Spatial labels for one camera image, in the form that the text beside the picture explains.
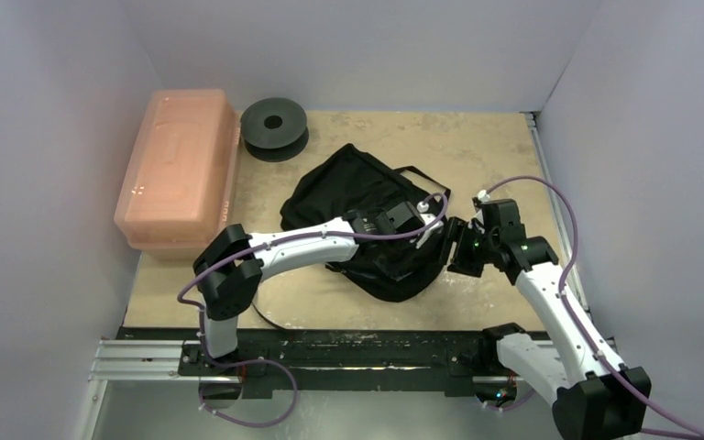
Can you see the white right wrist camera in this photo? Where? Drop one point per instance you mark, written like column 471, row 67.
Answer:
column 482, row 197

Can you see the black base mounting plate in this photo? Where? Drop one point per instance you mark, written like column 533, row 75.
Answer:
column 455, row 363

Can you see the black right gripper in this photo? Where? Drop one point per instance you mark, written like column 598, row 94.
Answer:
column 460, row 246

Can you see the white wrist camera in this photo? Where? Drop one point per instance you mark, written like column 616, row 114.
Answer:
column 482, row 197
column 433, row 223

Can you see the black filament spool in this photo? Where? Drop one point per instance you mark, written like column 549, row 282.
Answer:
column 274, row 129

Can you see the black student backpack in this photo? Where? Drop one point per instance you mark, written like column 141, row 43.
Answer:
column 353, row 179

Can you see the translucent pink storage box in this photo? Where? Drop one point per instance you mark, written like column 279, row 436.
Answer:
column 179, row 184

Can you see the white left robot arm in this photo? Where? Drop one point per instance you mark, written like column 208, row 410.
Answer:
column 230, row 270

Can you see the aluminium frame rail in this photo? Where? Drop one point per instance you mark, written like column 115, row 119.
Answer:
column 464, row 152

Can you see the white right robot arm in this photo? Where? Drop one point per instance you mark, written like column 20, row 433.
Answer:
column 592, row 393

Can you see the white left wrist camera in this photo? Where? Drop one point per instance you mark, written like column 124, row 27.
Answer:
column 433, row 223

